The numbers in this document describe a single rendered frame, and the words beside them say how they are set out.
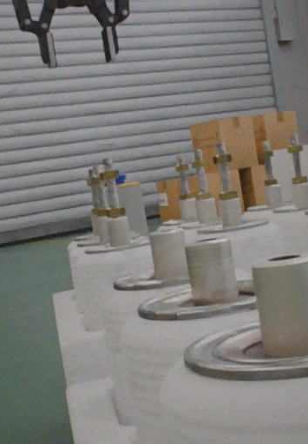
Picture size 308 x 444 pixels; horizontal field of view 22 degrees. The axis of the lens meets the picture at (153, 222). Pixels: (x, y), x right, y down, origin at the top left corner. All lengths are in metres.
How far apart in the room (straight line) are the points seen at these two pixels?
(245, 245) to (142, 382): 0.44
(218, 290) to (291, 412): 0.15
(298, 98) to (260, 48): 0.63
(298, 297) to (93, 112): 6.22
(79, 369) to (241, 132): 4.01
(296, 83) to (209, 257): 7.43
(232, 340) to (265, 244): 0.52
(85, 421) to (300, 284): 0.25
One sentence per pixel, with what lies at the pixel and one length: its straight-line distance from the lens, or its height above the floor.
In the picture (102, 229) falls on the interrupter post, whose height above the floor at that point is 0.27.
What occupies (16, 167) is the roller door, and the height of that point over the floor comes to 0.57.
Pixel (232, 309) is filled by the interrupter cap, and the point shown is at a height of 0.25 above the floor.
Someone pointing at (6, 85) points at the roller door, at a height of 1.19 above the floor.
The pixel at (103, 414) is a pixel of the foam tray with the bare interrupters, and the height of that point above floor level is 0.18.
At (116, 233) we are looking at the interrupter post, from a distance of 0.80.
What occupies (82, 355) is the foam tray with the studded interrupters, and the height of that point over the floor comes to 0.16.
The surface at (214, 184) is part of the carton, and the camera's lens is 4.55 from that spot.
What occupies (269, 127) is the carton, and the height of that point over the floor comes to 0.51.
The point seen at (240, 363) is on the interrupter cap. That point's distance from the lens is 0.25.
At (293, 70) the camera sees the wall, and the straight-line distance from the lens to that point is 7.79.
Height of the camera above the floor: 0.31
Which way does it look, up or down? 3 degrees down
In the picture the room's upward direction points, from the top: 9 degrees counter-clockwise
